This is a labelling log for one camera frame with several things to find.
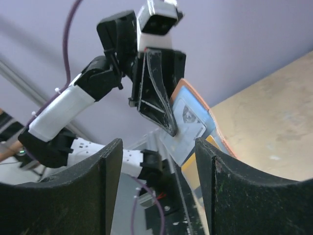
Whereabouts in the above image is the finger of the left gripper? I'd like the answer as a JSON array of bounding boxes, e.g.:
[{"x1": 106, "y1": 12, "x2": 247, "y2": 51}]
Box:
[{"x1": 137, "y1": 50, "x2": 178, "y2": 137}]

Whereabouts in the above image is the grey white credit card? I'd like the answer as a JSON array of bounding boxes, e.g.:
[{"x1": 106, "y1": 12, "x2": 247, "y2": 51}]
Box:
[{"x1": 159, "y1": 98, "x2": 206, "y2": 166}]

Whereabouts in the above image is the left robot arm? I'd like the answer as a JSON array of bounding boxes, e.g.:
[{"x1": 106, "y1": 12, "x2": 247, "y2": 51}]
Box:
[{"x1": 18, "y1": 8, "x2": 186, "y2": 168}]

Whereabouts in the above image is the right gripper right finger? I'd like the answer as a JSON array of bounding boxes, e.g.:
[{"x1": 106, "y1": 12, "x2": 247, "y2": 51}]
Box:
[{"x1": 195, "y1": 138, "x2": 313, "y2": 235}]

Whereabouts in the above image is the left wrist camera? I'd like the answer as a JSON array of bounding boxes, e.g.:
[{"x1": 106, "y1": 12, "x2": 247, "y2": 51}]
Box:
[{"x1": 136, "y1": 0, "x2": 184, "y2": 52}]

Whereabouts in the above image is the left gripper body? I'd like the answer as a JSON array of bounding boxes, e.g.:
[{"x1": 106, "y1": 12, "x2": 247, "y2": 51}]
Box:
[{"x1": 129, "y1": 47, "x2": 186, "y2": 107}]

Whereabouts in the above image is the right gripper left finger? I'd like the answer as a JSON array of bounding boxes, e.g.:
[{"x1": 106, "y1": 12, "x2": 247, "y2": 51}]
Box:
[{"x1": 0, "y1": 139, "x2": 123, "y2": 235}]

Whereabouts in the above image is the pink leather card holder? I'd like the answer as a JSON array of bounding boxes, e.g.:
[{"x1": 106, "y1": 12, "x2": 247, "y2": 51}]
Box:
[{"x1": 165, "y1": 79, "x2": 237, "y2": 209}]

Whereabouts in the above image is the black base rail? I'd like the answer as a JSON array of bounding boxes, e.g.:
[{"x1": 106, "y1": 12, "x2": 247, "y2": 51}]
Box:
[{"x1": 147, "y1": 158, "x2": 209, "y2": 235}]

